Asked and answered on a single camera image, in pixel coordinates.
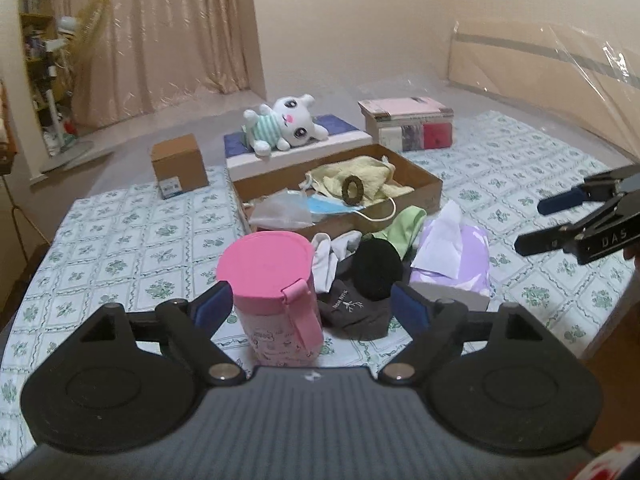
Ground blue face mask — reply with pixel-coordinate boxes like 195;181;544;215
304;194;399;224

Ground green floral bedsheet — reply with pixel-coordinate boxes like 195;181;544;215
0;110;637;461

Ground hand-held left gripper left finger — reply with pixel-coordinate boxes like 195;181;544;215
65;281;248;387

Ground flat blue white box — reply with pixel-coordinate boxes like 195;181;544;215
223;114;374;182

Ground dark grey printed cap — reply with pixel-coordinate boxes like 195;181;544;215
317;280;397;339

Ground red white printed cloth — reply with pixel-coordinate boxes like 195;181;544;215
592;447;640;480

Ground yellow towel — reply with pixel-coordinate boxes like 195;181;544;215
305;156;415;207

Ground wooden bookshelf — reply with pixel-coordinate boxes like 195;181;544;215
17;0;70;111

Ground small closed cardboard box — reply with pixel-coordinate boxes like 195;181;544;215
151;134;210;200

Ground beige curtain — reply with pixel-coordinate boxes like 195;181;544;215
47;0;266;129

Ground plastic wrapped headboard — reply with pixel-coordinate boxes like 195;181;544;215
446;20;640;154

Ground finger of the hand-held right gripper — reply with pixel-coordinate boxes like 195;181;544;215
514;197;627;257
537;162;640;216

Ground brown green hair scrunchie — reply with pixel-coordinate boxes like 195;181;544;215
342;174;367;206

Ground grey spine book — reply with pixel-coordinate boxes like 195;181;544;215
364;111;454;129

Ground light green cloth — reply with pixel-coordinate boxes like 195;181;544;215
372;205;428;257

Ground white socks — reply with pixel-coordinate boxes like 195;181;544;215
310;230;364;295

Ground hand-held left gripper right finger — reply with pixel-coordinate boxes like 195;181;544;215
376;281;558;386

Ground cardboard tray box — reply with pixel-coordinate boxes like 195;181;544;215
229;143;444;236

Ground white plush toy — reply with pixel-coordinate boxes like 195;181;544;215
243;94;330;155

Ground pink lidded cup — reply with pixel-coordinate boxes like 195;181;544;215
216;231;324;369

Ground pink cover book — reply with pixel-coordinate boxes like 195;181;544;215
357;97;455;117

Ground black fuzzy cloth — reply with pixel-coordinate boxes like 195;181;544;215
352;239;404;302

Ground standing fan with plastic cover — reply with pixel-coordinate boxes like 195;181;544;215
40;0;119;174

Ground purple tissue pack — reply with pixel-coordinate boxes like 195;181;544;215
409;200;494;312

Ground clear plastic bag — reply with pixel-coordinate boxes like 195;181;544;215
248;190;314;229

